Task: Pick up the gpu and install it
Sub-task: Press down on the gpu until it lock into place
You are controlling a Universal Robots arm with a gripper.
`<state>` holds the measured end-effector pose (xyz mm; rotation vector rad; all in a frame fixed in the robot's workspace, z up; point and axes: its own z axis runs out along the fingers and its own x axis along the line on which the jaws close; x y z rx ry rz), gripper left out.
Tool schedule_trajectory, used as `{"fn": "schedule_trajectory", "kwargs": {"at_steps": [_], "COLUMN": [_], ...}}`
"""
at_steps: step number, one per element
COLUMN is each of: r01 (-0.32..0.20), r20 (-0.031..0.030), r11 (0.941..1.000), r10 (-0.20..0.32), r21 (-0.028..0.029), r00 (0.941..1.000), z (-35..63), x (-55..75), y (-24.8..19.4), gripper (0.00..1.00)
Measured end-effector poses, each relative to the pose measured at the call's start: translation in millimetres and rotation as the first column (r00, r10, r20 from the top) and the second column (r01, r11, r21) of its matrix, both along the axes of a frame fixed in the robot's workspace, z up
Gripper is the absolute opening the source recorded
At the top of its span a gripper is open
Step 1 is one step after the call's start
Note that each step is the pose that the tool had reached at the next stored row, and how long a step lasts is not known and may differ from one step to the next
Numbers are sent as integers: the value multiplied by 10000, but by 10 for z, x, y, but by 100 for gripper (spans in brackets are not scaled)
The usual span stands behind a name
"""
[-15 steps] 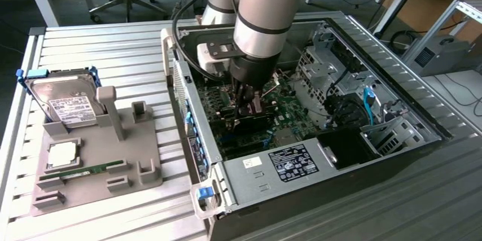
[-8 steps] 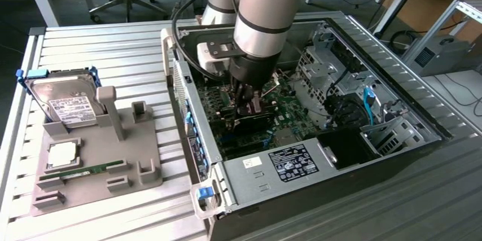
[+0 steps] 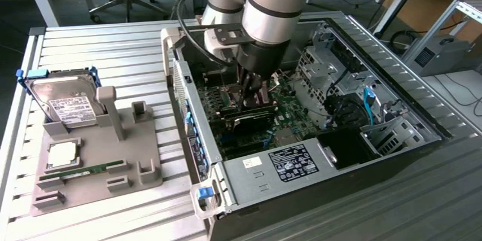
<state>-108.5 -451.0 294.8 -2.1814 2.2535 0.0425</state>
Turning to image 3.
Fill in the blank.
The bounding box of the hard disk with blue caddy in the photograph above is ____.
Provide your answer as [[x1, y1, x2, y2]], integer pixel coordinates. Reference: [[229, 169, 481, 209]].
[[15, 65, 109, 129]]

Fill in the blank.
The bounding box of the silver chipset heatsink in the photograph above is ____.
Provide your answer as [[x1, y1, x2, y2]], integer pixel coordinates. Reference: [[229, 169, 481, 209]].
[[274, 128, 302, 146]]

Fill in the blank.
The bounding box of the silver disk bay bracket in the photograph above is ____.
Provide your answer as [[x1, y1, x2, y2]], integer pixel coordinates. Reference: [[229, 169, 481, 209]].
[[360, 116, 422, 156]]

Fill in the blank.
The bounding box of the silver CPU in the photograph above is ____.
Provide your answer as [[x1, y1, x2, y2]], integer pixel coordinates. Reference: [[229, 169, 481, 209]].
[[48, 142, 80, 167]]

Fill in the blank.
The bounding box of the coiled black cable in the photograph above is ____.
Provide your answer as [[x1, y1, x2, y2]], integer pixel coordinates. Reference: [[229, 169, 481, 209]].
[[390, 30, 425, 52]]

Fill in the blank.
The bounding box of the silver drive cage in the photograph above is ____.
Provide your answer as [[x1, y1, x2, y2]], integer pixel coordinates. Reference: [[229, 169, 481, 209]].
[[295, 22, 378, 129]]

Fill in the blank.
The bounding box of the open black PC case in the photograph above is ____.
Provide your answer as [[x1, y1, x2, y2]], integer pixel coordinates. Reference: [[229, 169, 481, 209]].
[[161, 16, 454, 241]]

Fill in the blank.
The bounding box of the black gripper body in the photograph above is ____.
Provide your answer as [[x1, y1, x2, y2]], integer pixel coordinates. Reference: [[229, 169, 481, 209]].
[[237, 42, 291, 80]]

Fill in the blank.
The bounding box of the black wire bundle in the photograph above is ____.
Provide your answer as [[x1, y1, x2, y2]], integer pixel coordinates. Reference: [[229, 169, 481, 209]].
[[323, 94, 369, 129]]

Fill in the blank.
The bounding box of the blue flat wire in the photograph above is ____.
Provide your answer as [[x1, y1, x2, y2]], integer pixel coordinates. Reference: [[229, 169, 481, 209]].
[[364, 87, 378, 126]]

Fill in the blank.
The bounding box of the grey parts rack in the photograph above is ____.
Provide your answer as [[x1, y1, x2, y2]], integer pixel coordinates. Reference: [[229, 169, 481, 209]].
[[30, 85, 163, 218]]

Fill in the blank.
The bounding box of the aluminium profile frame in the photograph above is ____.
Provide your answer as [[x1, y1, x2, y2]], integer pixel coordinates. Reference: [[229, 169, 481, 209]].
[[401, 0, 482, 68]]

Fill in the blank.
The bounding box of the green motherboard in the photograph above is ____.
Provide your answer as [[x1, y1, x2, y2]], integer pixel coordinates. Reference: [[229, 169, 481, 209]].
[[195, 65, 314, 160]]

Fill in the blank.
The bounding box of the graphics card with fan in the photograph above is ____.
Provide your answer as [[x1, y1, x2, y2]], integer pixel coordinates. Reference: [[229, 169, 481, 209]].
[[209, 110, 275, 140]]

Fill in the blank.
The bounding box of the metal socket cover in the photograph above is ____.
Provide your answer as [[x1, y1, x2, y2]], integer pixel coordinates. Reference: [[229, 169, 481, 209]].
[[270, 70, 282, 95]]

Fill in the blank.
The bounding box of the grey metal cabinet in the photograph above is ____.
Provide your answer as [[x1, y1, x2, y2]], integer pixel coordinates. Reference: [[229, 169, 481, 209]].
[[413, 36, 482, 77]]

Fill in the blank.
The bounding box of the CPU socket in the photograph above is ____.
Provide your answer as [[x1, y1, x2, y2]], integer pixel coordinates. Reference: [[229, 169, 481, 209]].
[[222, 85, 246, 109]]

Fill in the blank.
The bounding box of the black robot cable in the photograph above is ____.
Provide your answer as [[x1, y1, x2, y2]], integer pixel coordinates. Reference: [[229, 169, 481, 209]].
[[177, 0, 242, 67]]

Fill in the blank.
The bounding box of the large brown wooden box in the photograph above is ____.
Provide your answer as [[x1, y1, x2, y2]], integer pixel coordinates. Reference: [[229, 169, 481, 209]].
[[380, 0, 466, 34]]

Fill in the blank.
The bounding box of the black expansion slot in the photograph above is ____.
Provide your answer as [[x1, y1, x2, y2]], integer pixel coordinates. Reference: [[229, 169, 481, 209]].
[[222, 139, 267, 154]]

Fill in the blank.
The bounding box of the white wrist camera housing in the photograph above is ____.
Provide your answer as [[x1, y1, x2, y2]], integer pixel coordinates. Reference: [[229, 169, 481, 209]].
[[205, 22, 254, 61]]

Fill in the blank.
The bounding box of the black office chair base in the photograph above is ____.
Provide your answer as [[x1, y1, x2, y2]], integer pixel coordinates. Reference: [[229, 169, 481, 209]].
[[89, 0, 170, 23]]

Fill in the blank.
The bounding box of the grey power supply unit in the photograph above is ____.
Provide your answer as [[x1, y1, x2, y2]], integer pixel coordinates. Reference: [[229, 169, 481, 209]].
[[221, 137, 340, 207]]

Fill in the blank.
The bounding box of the black RAM stick with label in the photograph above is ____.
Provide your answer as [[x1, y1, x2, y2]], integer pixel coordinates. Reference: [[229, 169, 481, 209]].
[[221, 103, 279, 120]]

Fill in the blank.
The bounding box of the green RAM stick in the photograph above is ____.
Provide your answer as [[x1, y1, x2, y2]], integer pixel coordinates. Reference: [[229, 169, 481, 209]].
[[39, 163, 126, 182]]

